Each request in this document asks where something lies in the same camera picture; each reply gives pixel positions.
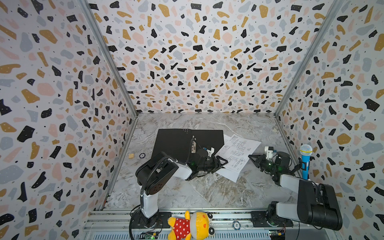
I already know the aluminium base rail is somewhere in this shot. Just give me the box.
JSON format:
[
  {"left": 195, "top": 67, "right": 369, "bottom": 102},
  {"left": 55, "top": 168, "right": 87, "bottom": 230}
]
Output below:
[{"left": 81, "top": 208, "right": 343, "bottom": 240}]

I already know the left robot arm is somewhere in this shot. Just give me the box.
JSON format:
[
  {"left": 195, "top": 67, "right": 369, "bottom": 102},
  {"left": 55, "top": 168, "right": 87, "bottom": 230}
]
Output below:
[{"left": 133, "top": 148, "right": 229, "bottom": 228}]

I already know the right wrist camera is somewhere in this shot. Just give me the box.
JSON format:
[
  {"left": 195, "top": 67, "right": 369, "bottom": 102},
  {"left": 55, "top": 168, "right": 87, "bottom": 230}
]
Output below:
[{"left": 265, "top": 146, "right": 276, "bottom": 161}]

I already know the blue toy microphone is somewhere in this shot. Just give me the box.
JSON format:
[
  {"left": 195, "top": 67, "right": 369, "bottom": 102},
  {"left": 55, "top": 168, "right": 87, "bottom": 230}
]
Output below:
[{"left": 300, "top": 145, "right": 313, "bottom": 180}]

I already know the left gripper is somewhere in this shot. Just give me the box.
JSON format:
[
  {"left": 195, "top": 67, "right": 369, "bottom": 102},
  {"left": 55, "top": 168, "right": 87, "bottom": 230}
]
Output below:
[{"left": 196, "top": 155, "right": 227, "bottom": 174}]

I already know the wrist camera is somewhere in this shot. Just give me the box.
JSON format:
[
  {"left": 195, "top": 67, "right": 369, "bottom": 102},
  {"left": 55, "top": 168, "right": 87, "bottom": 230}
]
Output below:
[
  {"left": 265, "top": 146, "right": 276, "bottom": 161},
  {"left": 203, "top": 147, "right": 215, "bottom": 157}
]

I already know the orange and black folder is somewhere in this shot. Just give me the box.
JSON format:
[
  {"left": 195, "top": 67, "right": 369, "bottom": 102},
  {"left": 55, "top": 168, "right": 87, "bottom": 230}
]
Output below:
[{"left": 152, "top": 129, "right": 225, "bottom": 163}]

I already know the yellow plush toy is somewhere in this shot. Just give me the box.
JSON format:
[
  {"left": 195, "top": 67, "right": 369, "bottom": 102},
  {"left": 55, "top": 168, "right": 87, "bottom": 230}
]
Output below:
[{"left": 168, "top": 211, "right": 215, "bottom": 240}]

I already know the text printed paper sheet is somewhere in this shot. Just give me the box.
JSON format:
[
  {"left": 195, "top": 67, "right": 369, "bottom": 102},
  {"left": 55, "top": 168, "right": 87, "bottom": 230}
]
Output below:
[{"left": 216, "top": 135, "right": 246, "bottom": 182}]

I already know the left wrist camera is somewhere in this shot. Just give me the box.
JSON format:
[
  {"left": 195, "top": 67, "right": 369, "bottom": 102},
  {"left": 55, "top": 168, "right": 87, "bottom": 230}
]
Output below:
[{"left": 203, "top": 147, "right": 215, "bottom": 157}]

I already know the technical drawing paper sheet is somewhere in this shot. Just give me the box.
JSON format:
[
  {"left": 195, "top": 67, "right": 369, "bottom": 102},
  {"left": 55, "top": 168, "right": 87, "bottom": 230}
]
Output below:
[{"left": 216, "top": 134, "right": 261, "bottom": 172}]

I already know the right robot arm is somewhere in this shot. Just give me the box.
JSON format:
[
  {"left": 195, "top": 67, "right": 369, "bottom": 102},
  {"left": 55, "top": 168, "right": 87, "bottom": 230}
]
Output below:
[{"left": 249, "top": 150, "right": 343, "bottom": 231}]

